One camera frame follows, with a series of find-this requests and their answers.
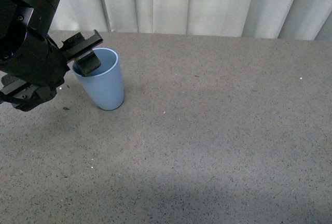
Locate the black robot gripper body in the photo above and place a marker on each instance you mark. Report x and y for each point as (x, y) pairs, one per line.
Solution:
(32, 57)

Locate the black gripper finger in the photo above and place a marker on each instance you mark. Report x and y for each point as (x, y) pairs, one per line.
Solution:
(80, 50)
(23, 95)

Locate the blue plastic cup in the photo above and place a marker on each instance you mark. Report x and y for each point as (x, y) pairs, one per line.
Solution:
(105, 85)

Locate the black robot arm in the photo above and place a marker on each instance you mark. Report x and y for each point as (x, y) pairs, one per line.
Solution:
(35, 14)

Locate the white pleated curtain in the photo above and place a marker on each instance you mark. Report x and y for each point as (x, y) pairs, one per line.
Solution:
(284, 19)

